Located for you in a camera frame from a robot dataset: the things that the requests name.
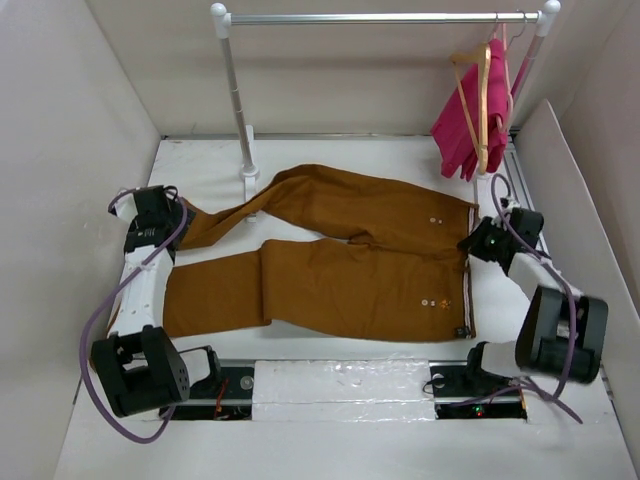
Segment brown trousers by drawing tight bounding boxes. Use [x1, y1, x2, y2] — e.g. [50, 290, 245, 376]
[163, 165, 476, 342]

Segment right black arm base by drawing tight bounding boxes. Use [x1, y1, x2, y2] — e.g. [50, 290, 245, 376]
[423, 348, 528, 420]

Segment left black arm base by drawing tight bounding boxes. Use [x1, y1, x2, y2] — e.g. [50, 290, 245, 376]
[171, 360, 255, 421]

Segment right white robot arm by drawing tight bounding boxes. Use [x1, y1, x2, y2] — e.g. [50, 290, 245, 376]
[458, 207, 608, 394]

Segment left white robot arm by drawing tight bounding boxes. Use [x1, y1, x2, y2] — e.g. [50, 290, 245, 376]
[89, 185, 224, 418]

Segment pink clothes hanger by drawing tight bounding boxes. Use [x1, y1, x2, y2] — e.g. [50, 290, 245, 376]
[492, 23, 525, 133]

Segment pink garment on hanger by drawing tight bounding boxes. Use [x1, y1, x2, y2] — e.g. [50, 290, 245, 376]
[430, 38, 507, 181]

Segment wooden clothes hanger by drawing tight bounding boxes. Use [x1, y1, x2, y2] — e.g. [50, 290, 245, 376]
[449, 43, 491, 175]

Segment silver and white clothes rack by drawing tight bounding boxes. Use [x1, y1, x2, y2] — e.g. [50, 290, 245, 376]
[210, 1, 561, 201]

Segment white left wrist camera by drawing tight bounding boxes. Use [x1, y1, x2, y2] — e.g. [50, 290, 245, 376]
[108, 190, 137, 223]

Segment aluminium rail on right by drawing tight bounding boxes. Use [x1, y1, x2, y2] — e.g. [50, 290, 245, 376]
[502, 127, 549, 251]

